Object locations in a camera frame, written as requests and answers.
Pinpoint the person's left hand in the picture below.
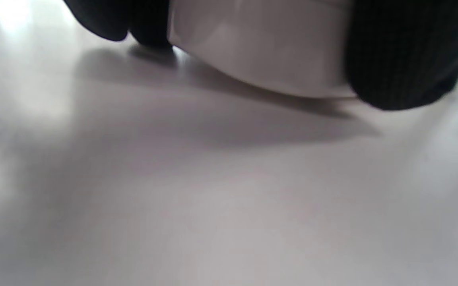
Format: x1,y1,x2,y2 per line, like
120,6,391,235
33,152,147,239
64,0,458,111

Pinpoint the white ribbed Hanoi Tower tray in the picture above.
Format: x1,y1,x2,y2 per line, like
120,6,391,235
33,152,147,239
167,0,357,99

